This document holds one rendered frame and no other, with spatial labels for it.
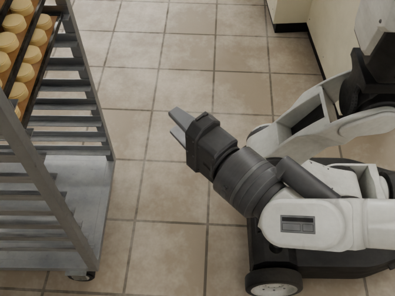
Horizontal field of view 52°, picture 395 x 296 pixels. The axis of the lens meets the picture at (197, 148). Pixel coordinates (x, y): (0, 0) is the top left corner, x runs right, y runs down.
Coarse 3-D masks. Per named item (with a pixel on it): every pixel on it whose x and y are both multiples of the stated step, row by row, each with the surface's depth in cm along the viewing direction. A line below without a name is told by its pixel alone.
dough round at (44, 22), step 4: (40, 16) 104; (44, 16) 104; (48, 16) 104; (40, 20) 103; (44, 20) 103; (48, 20) 103; (36, 24) 102; (40, 24) 102; (44, 24) 103; (48, 24) 104; (36, 28) 103; (40, 28) 103; (44, 28) 103; (48, 28) 104
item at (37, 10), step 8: (40, 0) 97; (40, 8) 94; (32, 24) 90; (32, 32) 90; (24, 40) 88; (24, 48) 86; (16, 56) 85; (16, 64) 82; (16, 72) 82; (8, 80) 81; (8, 88) 79; (8, 96) 79
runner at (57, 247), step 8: (0, 248) 134; (8, 248) 134; (16, 248) 134; (24, 248) 134; (32, 248) 134; (40, 248) 134; (48, 248) 134; (56, 248) 134; (64, 248) 134; (72, 248) 133
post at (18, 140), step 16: (0, 96) 72; (0, 112) 73; (0, 128) 77; (16, 128) 78; (16, 144) 81; (32, 144) 85; (32, 160) 86; (32, 176) 91; (48, 176) 95; (48, 192) 97; (64, 208) 106; (64, 224) 111; (80, 240) 120
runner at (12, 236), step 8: (0, 232) 130; (8, 232) 130; (16, 232) 130; (24, 232) 130; (32, 232) 130; (8, 240) 128; (16, 240) 128; (24, 240) 128; (32, 240) 128; (40, 240) 128; (48, 240) 128; (56, 240) 128; (64, 240) 128
